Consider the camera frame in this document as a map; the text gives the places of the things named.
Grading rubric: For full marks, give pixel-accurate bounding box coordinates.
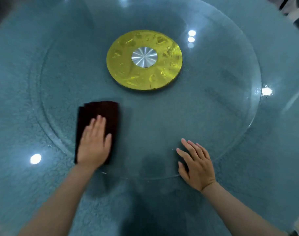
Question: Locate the person's left hand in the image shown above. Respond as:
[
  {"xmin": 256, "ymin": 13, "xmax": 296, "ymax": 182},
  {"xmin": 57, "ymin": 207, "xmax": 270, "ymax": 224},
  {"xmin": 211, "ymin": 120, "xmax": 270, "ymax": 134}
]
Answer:
[{"xmin": 76, "ymin": 115, "xmax": 112, "ymax": 170}]

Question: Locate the person's right hand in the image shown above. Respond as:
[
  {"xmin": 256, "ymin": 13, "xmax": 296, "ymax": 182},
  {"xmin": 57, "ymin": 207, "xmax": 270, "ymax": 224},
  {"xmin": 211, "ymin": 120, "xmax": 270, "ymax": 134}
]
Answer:
[{"xmin": 176, "ymin": 138, "xmax": 217, "ymax": 193}]

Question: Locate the dark red cloth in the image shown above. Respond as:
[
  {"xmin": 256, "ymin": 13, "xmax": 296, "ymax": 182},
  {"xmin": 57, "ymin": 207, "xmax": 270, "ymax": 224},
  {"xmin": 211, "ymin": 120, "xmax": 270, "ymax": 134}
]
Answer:
[{"xmin": 74, "ymin": 100, "xmax": 120, "ymax": 165}]

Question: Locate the person's left forearm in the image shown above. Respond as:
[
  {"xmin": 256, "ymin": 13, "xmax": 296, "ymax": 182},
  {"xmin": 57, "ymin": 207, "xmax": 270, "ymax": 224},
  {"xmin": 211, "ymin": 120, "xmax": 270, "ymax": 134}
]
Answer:
[{"xmin": 18, "ymin": 164, "xmax": 96, "ymax": 236}]

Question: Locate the person's right forearm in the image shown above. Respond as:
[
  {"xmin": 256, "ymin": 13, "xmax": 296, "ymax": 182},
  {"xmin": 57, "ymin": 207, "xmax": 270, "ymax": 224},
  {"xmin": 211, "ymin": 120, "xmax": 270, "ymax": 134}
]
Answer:
[{"xmin": 201, "ymin": 182, "xmax": 289, "ymax": 236}]

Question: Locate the round glass turntable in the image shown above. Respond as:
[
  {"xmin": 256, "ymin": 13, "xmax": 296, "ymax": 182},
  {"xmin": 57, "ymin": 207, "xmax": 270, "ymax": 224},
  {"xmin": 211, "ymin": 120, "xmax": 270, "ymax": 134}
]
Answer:
[{"xmin": 29, "ymin": 0, "xmax": 262, "ymax": 181}]

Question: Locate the round blue table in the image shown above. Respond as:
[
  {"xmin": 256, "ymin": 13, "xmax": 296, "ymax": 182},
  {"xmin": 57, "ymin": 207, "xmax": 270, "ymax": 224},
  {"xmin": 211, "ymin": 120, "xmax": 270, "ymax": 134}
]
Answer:
[{"xmin": 0, "ymin": 0, "xmax": 299, "ymax": 236}]

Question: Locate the yellow round disc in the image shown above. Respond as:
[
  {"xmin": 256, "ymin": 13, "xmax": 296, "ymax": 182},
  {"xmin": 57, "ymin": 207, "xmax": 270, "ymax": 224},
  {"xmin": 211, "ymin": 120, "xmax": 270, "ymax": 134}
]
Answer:
[{"xmin": 106, "ymin": 29, "xmax": 183, "ymax": 91}]

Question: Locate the round white clothed table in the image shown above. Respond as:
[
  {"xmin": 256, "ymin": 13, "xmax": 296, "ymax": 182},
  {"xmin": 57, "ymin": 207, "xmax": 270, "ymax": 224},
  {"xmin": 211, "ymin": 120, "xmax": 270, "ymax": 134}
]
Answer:
[{"xmin": 265, "ymin": 0, "xmax": 299, "ymax": 22}]

